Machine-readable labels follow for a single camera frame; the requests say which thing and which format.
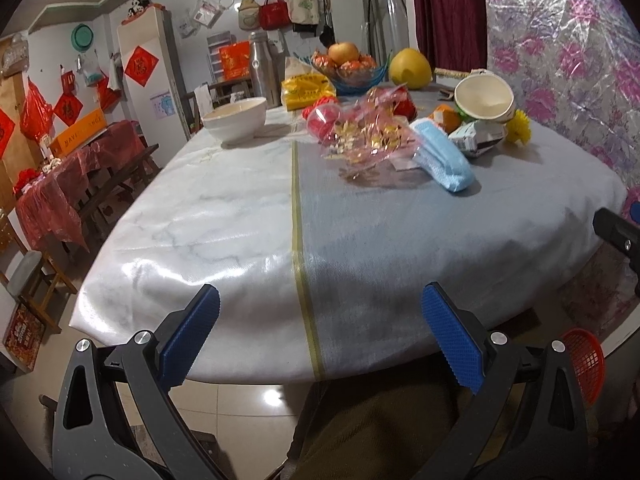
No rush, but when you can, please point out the yellow artificial flower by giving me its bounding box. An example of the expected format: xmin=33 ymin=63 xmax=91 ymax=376
xmin=506 ymin=110 xmax=532 ymax=145

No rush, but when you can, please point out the white green carton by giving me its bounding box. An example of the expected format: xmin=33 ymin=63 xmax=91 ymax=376
xmin=448 ymin=120 xmax=506 ymax=158

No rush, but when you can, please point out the blue face mask pack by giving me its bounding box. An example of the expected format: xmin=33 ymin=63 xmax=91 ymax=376
xmin=410 ymin=118 xmax=475 ymax=193

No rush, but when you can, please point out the clear pink candy wrapper bag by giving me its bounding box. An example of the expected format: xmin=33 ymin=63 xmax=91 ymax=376
xmin=303 ymin=84 xmax=418 ymax=179

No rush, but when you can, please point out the red plastic trash basket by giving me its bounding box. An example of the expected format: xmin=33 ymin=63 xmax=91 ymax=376
xmin=561 ymin=327 xmax=605 ymax=408

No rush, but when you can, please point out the wooden chair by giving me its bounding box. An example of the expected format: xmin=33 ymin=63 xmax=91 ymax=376
xmin=0 ymin=209 xmax=79 ymax=336

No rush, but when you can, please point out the tipped white bowl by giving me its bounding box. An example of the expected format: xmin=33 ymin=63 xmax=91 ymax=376
xmin=454 ymin=70 xmax=515 ymax=124

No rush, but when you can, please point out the floral plastic-wrapped mattress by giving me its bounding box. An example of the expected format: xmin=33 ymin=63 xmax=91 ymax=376
xmin=486 ymin=0 xmax=639 ymax=197

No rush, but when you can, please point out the red-covered side table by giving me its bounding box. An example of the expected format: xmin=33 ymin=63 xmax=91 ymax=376
xmin=15 ymin=120 xmax=158 ymax=250

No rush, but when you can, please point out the yellow pomelo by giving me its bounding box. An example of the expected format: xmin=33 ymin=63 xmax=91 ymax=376
xmin=388 ymin=48 xmax=433 ymax=90

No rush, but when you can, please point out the dark red curtain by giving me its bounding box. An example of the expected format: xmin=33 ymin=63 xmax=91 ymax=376
xmin=413 ymin=0 xmax=488 ymax=72

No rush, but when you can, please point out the orange gift box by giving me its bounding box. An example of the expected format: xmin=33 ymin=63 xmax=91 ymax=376
xmin=49 ymin=108 xmax=107 ymax=158

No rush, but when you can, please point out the blue glass fruit bowl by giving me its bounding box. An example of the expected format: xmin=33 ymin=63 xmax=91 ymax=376
xmin=310 ymin=52 xmax=388 ymax=96

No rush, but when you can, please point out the red plastic bag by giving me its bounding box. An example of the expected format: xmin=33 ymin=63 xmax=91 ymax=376
xmin=21 ymin=79 xmax=53 ymax=143

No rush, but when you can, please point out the large apple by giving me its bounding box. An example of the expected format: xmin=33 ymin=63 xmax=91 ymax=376
xmin=328 ymin=41 xmax=360 ymax=66

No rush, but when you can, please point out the white ceramic bowl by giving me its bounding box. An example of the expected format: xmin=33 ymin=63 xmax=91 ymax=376
xmin=203 ymin=96 xmax=267 ymax=145

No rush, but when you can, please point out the yellow snack bag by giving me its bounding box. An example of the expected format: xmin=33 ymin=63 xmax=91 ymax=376
xmin=281 ymin=73 xmax=336 ymax=112

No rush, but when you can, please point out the red diamond paper decoration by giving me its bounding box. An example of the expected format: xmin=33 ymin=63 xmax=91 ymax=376
xmin=125 ymin=46 xmax=160 ymax=87

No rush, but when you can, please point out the white tote bag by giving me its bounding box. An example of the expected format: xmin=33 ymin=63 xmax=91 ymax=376
xmin=288 ymin=0 xmax=320 ymax=26

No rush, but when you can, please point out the steel thermos flask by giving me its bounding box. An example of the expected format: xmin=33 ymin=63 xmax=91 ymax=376
xmin=250 ymin=30 xmax=281 ymax=108

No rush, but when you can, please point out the white refrigerator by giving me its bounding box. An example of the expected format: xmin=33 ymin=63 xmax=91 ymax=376
xmin=117 ymin=4 xmax=190 ymax=167

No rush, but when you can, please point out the green plastic basin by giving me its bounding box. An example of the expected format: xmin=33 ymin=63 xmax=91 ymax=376
xmin=70 ymin=23 xmax=94 ymax=53

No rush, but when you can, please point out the red gift box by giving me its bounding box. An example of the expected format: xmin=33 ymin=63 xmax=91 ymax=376
xmin=218 ymin=41 xmax=250 ymax=80

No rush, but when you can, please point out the red handbag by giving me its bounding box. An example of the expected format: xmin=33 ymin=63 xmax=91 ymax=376
xmin=258 ymin=0 xmax=291 ymax=30

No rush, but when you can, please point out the beige hanging bag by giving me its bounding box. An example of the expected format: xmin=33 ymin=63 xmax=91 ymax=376
xmin=238 ymin=0 xmax=260 ymax=32

